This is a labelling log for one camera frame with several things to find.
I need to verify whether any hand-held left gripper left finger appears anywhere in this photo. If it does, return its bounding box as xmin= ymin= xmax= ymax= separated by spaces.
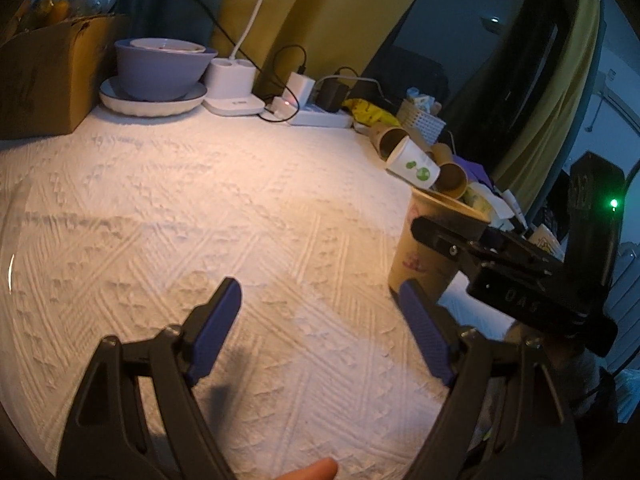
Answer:
xmin=56 ymin=276 xmax=244 ymax=480

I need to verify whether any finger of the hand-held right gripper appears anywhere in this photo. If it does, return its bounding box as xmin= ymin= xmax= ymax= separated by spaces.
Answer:
xmin=410 ymin=216 xmax=493 ymax=281
xmin=482 ymin=226 xmax=532 ymax=253

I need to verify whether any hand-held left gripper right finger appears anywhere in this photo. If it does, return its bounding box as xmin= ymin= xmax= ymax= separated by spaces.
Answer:
xmin=399 ymin=280 xmax=584 ymax=480

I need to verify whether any beige paper cup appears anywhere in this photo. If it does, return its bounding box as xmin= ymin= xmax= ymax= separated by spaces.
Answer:
xmin=388 ymin=189 xmax=491 ymax=305

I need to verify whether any white green-dotted paper cup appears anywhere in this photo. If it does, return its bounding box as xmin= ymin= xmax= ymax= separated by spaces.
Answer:
xmin=385 ymin=137 xmax=442 ymax=189

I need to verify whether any person's left hand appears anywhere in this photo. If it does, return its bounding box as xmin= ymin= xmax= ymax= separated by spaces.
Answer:
xmin=272 ymin=457 xmax=339 ymax=480

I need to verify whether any purple cloth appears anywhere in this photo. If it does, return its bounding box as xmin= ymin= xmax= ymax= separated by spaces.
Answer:
xmin=452 ymin=156 xmax=496 ymax=187

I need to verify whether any white textured tablecloth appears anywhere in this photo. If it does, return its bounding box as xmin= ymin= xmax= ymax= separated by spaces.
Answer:
xmin=0 ymin=105 xmax=508 ymax=480

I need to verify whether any white woven basket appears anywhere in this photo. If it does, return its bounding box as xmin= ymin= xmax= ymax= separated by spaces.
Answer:
xmin=396 ymin=97 xmax=447 ymax=147

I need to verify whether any yellow snack packet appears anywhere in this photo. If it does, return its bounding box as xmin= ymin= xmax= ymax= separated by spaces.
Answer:
xmin=342 ymin=98 xmax=402 ymax=130

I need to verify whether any yellow hanging cloth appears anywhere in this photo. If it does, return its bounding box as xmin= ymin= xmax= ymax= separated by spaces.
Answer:
xmin=492 ymin=0 xmax=607 ymax=205

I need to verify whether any white air conditioner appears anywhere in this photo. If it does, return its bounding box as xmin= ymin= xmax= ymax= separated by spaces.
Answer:
xmin=590 ymin=67 xmax=640 ymax=133

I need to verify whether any black power adapter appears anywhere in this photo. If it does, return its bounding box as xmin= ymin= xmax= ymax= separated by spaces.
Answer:
xmin=319 ymin=80 xmax=350 ymax=114

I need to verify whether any white charger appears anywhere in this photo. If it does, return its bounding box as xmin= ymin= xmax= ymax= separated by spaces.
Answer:
xmin=264 ymin=72 xmax=317 ymax=122

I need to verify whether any white plate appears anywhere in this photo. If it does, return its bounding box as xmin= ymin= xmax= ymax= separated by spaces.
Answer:
xmin=99 ymin=78 xmax=208 ymax=119

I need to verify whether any white desk lamp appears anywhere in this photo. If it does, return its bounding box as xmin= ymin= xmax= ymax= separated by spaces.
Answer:
xmin=203 ymin=0 xmax=351 ymax=118

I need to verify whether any yellow curtain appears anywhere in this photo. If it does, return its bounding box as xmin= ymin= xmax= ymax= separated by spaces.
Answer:
xmin=210 ymin=0 xmax=446 ymax=101

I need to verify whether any purple bowl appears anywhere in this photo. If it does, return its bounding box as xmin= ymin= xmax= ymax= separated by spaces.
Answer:
xmin=114 ymin=38 xmax=219 ymax=102

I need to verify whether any white bowl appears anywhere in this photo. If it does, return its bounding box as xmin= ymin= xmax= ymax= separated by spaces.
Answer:
xmin=131 ymin=38 xmax=207 ymax=54

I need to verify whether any cardboard box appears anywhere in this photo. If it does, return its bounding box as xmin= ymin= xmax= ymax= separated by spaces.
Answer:
xmin=0 ymin=14 xmax=132 ymax=140

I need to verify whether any black cable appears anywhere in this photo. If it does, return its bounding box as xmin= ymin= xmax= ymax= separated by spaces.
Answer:
xmin=125 ymin=0 xmax=308 ymax=76

